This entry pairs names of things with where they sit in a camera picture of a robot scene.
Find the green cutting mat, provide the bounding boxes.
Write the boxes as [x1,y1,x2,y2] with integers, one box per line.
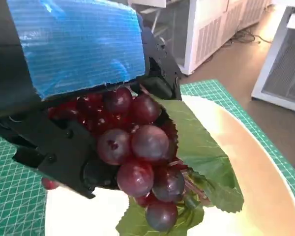
[0,78,295,236]

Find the white square plate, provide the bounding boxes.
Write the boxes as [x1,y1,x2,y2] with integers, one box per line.
[44,94,295,236]

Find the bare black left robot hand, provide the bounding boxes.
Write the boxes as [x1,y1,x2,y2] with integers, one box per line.
[0,0,183,200]

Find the black cable by cabinet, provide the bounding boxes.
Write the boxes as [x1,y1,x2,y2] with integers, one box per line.
[225,26,263,49]

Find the white mesh-fronted cabinet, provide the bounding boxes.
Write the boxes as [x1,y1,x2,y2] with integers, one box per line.
[251,4,295,114]
[127,0,273,76]

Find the red toy grape bunch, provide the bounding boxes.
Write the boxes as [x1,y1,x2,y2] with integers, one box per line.
[40,86,244,233]

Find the grey wheeled metal frame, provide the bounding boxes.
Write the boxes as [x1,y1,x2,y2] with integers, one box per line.
[137,0,173,37]

